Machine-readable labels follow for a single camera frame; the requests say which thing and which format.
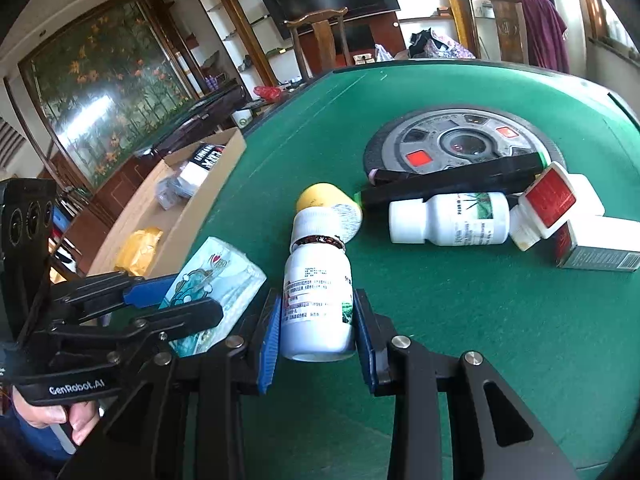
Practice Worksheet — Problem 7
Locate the black snack packet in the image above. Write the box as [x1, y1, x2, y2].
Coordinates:
[187, 142, 227, 172]

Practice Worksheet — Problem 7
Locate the red and white box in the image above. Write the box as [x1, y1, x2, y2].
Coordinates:
[509, 161, 607, 252]

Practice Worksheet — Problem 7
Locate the grey medicine box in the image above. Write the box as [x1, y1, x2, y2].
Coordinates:
[554, 216, 640, 272]

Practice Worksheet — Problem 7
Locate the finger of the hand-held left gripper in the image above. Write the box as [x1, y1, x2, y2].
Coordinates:
[52, 270, 182, 322]
[30, 297, 226, 363]

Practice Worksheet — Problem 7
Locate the white bottle green label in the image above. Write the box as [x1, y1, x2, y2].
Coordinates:
[389, 192, 511, 247]

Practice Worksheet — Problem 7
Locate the pile of clothes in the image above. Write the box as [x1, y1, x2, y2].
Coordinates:
[407, 30, 477, 60]

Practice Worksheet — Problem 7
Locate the person's left hand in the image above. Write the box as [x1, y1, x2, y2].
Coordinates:
[12, 389, 102, 447]

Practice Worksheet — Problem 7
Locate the wooden television cabinet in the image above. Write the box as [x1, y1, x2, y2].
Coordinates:
[295, 12, 407, 69]

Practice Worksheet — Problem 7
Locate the wooden chair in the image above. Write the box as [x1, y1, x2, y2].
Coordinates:
[284, 7, 352, 79]

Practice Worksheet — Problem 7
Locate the flower wall mural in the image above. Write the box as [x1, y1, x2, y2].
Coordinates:
[17, 0, 197, 192]

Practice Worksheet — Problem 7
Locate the yellow packet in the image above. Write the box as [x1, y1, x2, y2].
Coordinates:
[114, 227, 164, 277]

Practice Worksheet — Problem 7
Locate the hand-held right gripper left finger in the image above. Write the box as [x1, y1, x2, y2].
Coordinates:
[60, 287, 284, 480]

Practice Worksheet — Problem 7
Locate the dark folding mahjong table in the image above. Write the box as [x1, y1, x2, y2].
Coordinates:
[150, 82, 252, 157]

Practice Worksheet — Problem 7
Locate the clear plastic bag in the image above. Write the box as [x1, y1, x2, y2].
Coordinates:
[154, 175, 195, 211]

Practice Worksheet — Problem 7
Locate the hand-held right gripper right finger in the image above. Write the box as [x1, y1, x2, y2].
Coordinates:
[352, 289, 581, 480]

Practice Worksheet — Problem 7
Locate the wooden chair carved back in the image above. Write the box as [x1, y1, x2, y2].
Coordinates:
[455, 0, 532, 67]

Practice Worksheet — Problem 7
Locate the turquoise printed tissue pack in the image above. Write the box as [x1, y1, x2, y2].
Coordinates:
[159, 236, 268, 358]

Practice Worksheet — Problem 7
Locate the yellow cap jar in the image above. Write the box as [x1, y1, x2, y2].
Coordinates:
[296, 182, 364, 243]

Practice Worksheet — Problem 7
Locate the window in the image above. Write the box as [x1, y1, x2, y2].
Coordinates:
[575, 0, 640, 63]

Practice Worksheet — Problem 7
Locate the white bottle dark neckband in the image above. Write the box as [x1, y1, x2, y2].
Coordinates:
[280, 209, 357, 363]

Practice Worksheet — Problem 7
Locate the white tissue pack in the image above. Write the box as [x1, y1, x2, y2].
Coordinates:
[177, 162, 216, 196]

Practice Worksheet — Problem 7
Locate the cardboard box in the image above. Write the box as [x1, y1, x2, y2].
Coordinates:
[85, 127, 248, 282]

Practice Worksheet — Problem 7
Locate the round table control panel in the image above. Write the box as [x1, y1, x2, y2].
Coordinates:
[362, 107, 569, 187]

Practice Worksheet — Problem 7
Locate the black long box pink end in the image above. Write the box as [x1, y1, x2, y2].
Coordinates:
[369, 152, 547, 187]

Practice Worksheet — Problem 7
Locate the maroon cloth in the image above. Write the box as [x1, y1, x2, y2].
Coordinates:
[520, 0, 571, 75]

